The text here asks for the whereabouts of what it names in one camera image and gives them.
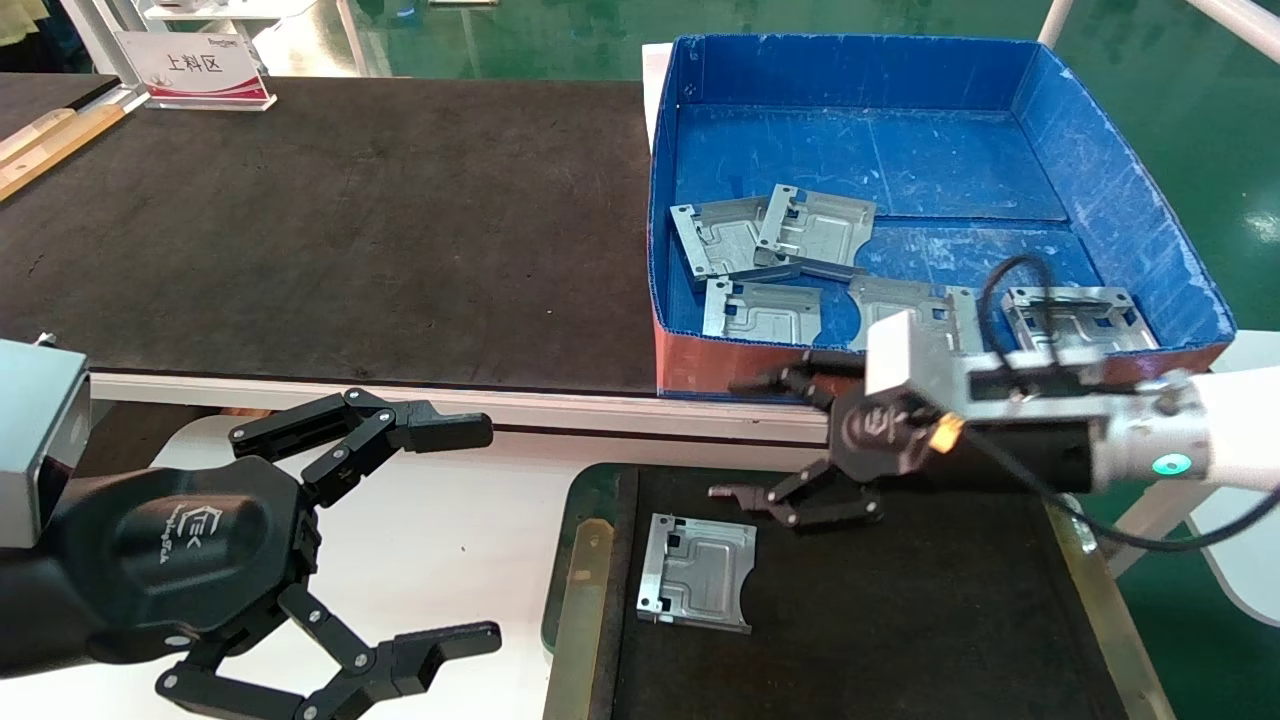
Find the grey sheet metal bracket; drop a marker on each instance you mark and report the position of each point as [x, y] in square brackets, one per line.
[820, 225]
[700, 570]
[1100, 320]
[915, 295]
[760, 312]
[715, 240]

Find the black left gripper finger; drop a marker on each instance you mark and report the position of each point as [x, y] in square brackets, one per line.
[410, 655]
[400, 425]

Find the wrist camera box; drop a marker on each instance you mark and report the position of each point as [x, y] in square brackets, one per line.
[35, 430]
[900, 350]

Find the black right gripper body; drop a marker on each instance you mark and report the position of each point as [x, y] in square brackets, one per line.
[890, 435]

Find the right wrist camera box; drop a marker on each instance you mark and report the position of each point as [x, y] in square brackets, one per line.
[900, 350]

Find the pale wooden strip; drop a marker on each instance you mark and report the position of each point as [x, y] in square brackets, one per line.
[35, 135]

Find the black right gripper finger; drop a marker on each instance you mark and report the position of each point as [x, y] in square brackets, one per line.
[825, 375]
[830, 500]

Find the white red acrylic sign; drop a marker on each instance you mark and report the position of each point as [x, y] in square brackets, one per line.
[195, 70]

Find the black tray with brass rim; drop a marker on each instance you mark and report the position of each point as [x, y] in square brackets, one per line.
[900, 620]

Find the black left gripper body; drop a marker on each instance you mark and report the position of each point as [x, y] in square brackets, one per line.
[170, 560]

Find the blue orange corrugated plastic bin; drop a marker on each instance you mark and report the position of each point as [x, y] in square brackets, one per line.
[900, 150]

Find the black felt conveyor mat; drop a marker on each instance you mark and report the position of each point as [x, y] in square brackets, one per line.
[350, 230]

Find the brown wooden strip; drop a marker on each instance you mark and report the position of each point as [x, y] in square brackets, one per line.
[70, 145]

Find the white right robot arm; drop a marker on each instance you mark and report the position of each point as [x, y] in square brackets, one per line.
[1240, 430]

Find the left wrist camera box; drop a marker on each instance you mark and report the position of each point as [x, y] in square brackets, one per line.
[35, 430]

